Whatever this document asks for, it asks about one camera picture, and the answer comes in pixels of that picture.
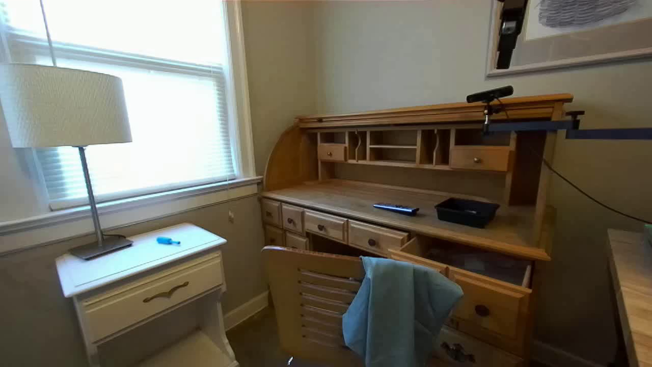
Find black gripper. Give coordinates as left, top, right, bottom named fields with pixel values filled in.
left=495, top=0, right=530, bottom=70

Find wide wooden drawer dark knobs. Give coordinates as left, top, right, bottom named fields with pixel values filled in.
left=387, top=232, right=535, bottom=345

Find wide wooden hutch drawer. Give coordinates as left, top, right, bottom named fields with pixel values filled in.
left=449, top=143, right=514, bottom=173

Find small wooden hutch drawer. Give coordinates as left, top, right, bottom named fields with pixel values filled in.
left=317, top=142, right=348, bottom=164

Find small wooden desk drawer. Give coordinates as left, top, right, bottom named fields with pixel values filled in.
left=260, top=198, right=284, bottom=229
left=283, top=231, right=312, bottom=253
left=263, top=223, right=286, bottom=247
left=280, top=202, right=307, bottom=236
left=347, top=219, right=412, bottom=260
left=301, top=209, right=351, bottom=246

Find black plastic tray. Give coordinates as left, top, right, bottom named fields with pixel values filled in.
left=433, top=196, right=501, bottom=231

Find dark blue flat remote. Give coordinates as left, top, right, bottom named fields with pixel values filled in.
left=371, top=200, right=422, bottom=219

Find wooden roll-top desk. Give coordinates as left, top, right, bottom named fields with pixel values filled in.
left=258, top=93, right=577, bottom=367

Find light wooden table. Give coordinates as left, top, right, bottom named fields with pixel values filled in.
left=604, top=226, right=652, bottom=367

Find blue cloth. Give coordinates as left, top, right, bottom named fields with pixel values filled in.
left=340, top=256, right=467, bottom=367

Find light wooden slatted chair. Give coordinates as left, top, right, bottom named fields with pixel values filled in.
left=260, top=244, right=372, bottom=367

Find window with white blinds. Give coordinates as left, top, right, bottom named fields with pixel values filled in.
left=0, top=0, right=256, bottom=213

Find white nightstand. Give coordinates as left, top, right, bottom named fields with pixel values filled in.
left=55, top=223, right=240, bottom=367

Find white shade table lamp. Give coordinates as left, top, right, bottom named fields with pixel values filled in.
left=0, top=62, right=134, bottom=264

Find white blind wand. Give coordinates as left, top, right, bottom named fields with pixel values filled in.
left=38, top=0, right=56, bottom=67

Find black bar camera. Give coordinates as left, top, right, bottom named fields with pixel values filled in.
left=465, top=85, right=515, bottom=106

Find framed wall picture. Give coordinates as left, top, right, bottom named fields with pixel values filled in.
left=484, top=0, right=652, bottom=79

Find blue clamp mount bar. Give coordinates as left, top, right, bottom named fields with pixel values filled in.
left=481, top=109, right=652, bottom=142

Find thin black wall cable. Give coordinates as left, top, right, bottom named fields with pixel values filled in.
left=539, top=157, right=652, bottom=226

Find wooden pedestal drawer bail handle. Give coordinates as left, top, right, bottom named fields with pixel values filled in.
left=433, top=326, right=526, bottom=367

